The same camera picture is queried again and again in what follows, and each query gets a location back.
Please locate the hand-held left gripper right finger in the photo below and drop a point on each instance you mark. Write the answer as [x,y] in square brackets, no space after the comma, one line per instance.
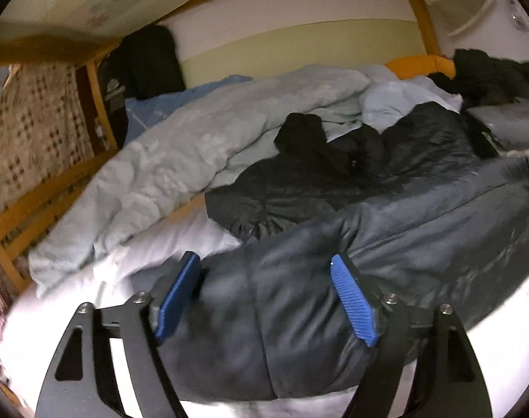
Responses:
[353,300]

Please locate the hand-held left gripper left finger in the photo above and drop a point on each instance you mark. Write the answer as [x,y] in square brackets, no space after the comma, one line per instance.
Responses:
[177,300]

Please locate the black puffer jacket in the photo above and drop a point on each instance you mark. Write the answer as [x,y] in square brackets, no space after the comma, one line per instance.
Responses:
[290,322]

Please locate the white bed sheet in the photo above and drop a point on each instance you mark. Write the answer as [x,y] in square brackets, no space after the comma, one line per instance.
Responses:
[116,278]

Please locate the light blue duvet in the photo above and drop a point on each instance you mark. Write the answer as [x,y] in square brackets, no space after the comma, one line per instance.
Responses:
[160,174]

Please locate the blue pillow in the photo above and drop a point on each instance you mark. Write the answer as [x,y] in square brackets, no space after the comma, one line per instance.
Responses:
[147,111]

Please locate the black printed bag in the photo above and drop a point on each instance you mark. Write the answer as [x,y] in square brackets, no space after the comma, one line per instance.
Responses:
[112,96]

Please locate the plaid curtain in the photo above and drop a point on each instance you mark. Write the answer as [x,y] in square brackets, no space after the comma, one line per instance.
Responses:
[34,139]

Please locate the grey folded clothing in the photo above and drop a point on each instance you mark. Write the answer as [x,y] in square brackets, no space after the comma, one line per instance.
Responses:
[508,117]

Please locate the orange pillow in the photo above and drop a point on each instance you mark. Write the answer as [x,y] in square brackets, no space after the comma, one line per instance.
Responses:
[421,66]

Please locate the black fur hood jacket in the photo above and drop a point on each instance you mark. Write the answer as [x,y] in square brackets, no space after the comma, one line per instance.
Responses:
[486,78]

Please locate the checkered overhead cloth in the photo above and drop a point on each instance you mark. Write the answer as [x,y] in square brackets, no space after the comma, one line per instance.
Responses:
[116,0]

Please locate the white net curtain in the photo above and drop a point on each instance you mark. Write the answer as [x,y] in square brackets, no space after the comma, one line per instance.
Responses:
[456,0]

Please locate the wooden bed frame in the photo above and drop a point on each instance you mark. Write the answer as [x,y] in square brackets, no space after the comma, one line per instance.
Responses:
[42,209]

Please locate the white wall hook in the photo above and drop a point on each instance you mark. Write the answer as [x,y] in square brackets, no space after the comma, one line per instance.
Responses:
[517,19]

